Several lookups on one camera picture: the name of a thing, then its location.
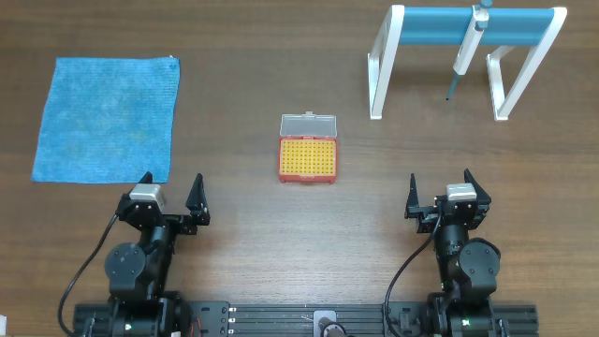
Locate red and yellow tip box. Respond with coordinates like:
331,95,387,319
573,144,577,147
277,110,339,185

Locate blue cloth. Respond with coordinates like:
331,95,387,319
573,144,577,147
30,55,182,184

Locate black cable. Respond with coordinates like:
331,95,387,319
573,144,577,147
57,212,121,337
383,205,444,336

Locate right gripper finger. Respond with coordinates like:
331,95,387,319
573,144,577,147
462,168,492,206
404,172,422,212

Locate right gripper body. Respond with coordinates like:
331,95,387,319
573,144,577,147
404,195,492,234

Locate mounting rail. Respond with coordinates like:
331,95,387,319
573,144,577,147
73,301,539,337

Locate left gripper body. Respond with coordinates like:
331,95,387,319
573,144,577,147
116,193,211,236

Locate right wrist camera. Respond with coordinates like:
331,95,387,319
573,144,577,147
445,183,479,203

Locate white and blue stand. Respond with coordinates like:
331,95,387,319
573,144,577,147
367,4,568,122

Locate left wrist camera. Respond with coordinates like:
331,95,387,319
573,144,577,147
128,183,168,210

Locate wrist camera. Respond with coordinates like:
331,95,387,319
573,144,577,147
445,183,479,203
128,183,168,210

